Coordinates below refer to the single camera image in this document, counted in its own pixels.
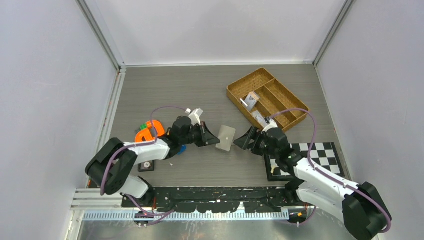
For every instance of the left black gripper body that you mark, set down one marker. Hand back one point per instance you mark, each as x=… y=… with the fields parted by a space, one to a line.
x=197 y=136

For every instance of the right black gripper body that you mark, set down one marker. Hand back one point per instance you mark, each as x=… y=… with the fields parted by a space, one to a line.
x=260 y=145

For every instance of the credit card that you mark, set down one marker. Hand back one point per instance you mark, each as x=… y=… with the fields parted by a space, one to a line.
x=250 y=100

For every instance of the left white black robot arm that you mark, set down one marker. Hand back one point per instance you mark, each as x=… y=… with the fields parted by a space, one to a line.
x=111 y=167

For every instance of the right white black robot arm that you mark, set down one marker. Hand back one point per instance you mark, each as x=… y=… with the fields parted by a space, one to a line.
x=358 y=206

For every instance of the blue yellow toy car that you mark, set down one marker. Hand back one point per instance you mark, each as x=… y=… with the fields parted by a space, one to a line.
x=182 y=150

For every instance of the orange tape dispenser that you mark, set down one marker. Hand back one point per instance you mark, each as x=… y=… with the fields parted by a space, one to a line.
x=147 y=134

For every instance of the woven wicker divided tray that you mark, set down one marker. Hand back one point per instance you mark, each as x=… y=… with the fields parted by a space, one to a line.
x=274 y=98

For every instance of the small black square box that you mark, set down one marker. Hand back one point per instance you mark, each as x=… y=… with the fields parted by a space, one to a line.
x=147 y=166

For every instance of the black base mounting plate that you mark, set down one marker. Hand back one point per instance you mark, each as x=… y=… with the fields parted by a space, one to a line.
x=216 y=199

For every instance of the black white chessboard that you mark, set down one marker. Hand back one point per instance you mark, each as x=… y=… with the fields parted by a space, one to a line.
x=323 y=153

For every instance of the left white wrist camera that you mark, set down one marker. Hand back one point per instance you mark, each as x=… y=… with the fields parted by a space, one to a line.
x=194 y=115

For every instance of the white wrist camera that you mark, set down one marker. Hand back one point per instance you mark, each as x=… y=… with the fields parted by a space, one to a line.
x=271 y=124
x=194 y=115

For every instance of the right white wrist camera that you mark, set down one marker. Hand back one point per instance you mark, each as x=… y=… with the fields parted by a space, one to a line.
x=271 y=124

